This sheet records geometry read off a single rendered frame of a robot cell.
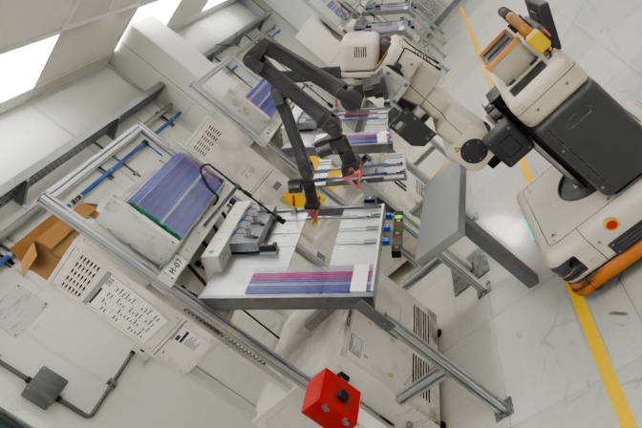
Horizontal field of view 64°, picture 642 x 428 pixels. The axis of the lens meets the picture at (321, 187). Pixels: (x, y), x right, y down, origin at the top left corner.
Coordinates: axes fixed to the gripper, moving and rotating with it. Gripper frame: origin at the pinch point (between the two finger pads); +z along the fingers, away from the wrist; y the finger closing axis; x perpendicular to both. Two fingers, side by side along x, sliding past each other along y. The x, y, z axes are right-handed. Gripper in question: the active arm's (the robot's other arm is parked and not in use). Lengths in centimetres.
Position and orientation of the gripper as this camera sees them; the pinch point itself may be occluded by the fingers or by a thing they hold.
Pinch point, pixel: (314, 218)
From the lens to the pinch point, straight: 251.3
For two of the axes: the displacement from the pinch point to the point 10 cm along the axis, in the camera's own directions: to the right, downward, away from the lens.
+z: 1.5, 8.9, 4.4
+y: -1.7, 4.6, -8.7
